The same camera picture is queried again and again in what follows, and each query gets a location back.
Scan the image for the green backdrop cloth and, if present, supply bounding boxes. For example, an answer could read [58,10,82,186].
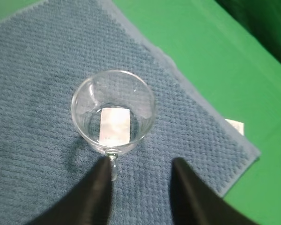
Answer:
[217,0,281,63]

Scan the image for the folded blue towel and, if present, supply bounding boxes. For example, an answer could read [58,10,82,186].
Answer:
[0,0,260,225]

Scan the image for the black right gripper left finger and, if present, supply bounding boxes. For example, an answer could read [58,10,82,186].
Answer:
[29,157,113,225]

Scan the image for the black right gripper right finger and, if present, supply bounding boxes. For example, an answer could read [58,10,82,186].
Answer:
[170,157,256,225]

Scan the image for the white towel label tag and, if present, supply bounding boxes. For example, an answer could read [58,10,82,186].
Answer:
[225,119,244,135]

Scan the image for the transparent glass cup with handle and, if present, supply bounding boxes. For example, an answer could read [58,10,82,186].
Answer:
[71,70,156,180]

